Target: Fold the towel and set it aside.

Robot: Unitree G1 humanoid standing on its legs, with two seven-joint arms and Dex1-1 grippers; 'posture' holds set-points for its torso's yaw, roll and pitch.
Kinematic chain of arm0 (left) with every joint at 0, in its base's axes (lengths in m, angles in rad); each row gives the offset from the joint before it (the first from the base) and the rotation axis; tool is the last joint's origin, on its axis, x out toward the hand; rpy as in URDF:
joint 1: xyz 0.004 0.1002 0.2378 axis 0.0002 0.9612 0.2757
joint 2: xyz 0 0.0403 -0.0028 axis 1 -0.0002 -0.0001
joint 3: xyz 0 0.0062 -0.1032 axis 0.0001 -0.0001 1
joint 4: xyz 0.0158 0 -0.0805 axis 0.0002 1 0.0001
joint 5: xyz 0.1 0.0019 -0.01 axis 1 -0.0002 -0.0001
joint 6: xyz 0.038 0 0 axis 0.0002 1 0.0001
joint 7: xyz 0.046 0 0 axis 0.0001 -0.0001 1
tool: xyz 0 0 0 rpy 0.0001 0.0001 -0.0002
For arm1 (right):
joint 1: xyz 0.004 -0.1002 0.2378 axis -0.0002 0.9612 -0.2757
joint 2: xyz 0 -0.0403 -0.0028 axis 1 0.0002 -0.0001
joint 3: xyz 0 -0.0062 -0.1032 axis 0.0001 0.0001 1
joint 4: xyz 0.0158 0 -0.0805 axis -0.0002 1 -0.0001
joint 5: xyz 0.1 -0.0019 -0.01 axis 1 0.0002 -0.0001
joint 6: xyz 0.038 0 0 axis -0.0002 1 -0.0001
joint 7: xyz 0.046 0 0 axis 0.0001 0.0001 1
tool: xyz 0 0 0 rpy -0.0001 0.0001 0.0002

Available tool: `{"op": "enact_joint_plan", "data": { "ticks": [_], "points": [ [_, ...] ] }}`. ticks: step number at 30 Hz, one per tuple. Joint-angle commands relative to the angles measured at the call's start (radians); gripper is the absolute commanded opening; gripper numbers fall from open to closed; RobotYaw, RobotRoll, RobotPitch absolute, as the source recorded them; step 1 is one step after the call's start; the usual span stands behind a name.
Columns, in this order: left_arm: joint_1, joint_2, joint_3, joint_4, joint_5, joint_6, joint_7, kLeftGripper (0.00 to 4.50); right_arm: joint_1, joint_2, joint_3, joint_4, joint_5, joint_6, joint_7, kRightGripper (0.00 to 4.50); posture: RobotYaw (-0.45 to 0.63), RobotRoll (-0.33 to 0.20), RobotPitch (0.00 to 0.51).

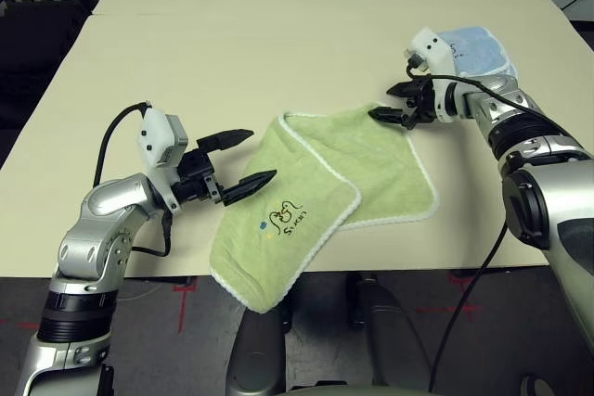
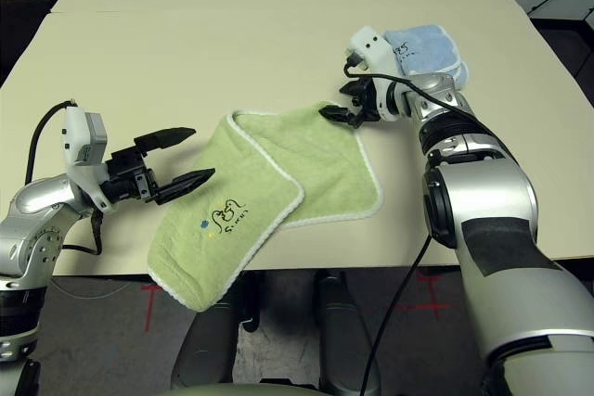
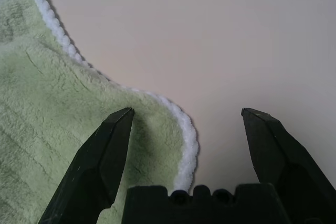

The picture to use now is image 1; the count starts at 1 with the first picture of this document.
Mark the grey robot leg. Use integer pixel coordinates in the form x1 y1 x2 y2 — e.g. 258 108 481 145
226 291 291 396
345 273 435 396

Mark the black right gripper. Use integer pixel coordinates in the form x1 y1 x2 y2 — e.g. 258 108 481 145
367 78 441 131

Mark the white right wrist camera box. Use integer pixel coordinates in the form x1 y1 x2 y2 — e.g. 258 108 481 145
403 27 461 124

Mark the green terry towel white trim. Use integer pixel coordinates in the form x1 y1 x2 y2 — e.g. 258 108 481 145
208 101 440 314

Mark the folded blue terry towel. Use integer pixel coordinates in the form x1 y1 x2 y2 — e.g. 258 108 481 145
435 24 519 77

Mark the black foam mat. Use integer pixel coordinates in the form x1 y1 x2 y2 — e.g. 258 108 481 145
0 0 89 170

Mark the grey right robot leg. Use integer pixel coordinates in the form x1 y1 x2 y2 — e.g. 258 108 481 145
345 273 435 396

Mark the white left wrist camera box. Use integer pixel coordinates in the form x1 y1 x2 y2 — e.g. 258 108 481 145
137 106 190 211

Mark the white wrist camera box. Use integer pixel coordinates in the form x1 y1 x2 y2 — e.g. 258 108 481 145
137 106 190 211
403 27 461 124

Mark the grey left robot leg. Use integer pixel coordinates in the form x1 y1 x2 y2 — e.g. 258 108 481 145
226 291 291 396

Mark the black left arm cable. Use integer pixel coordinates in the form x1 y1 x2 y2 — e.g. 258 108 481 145
94 101 173 258

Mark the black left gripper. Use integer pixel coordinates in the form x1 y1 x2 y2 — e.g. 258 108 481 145
171 128 278 208

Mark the bystander sneaker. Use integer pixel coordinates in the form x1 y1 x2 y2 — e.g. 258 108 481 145
519 375 558 396

